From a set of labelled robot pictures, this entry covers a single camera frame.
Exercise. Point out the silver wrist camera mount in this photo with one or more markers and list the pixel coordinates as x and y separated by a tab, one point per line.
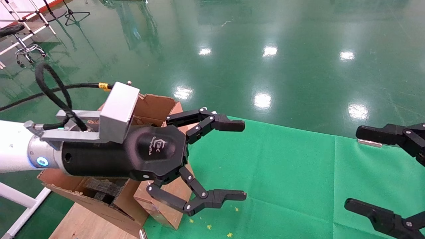
116	109

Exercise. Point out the white metal rack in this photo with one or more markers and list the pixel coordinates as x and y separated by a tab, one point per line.
45	20

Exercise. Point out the black foam insert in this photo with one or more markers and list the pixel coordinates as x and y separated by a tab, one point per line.
103	187

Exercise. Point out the small brown cardboard box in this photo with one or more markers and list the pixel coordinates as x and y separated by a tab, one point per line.
162	209

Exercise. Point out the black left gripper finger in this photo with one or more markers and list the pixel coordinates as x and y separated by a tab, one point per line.
229	124
215	197

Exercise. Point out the white metal frame tube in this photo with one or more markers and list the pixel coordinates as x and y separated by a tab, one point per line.
20	197

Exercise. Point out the black stool chrome base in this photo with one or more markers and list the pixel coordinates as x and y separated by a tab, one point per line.
10	30

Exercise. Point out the black tripod stand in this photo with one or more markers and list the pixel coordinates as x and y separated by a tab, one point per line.
70	12

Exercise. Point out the green cloth table cover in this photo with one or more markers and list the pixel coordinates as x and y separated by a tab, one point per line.
282	172

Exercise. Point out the black round base stand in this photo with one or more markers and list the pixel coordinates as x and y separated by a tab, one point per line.
56	15

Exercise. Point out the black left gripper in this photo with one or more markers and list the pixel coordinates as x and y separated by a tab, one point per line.
99	159

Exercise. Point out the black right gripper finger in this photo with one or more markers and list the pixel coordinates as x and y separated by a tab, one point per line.
378	133
382	217

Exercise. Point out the large open cardboard carton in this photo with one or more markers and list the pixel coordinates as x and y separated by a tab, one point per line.
152	106

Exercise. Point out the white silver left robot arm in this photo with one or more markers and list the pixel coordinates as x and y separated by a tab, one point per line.
13	146

